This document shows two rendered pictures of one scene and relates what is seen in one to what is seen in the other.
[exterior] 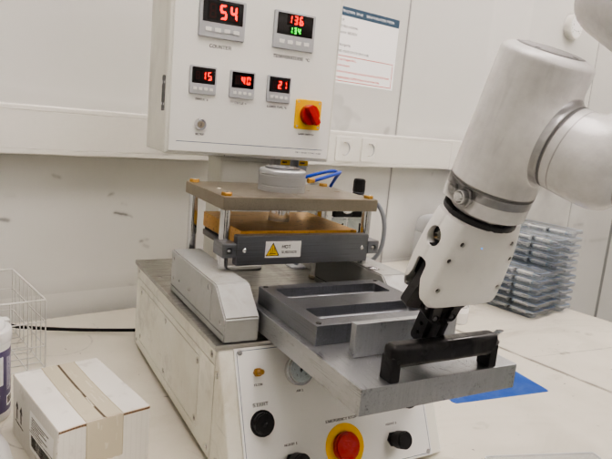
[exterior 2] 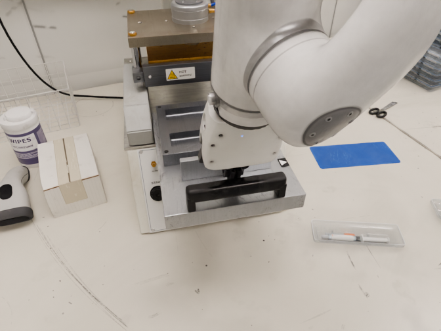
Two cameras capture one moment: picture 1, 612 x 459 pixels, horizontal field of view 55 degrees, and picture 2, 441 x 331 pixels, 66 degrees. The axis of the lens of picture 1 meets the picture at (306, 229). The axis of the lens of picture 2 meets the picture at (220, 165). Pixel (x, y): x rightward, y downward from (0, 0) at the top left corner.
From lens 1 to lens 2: 0.37 m
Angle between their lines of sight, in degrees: 33
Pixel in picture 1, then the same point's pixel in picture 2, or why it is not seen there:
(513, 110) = (227, 31)
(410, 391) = (207, 215)
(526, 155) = (241, 81)
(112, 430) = (77, 188)
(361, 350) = (188, 176)
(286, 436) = not seen: hidden behind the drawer
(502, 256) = (269, 137)
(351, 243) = not seen: hidden behind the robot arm
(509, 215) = (251, 120)
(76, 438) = (54, 192)
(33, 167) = not seen: outside the picture
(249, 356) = (148, 154)
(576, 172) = (268, 116)
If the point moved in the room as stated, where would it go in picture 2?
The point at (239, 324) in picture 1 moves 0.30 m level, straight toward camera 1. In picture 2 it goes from (138, 134) to (52, 263)
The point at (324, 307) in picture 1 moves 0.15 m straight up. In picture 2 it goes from (185, 131) to (178, 50)
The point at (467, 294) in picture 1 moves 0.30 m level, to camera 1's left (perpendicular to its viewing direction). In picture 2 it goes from (243, 161) to (48, 123)
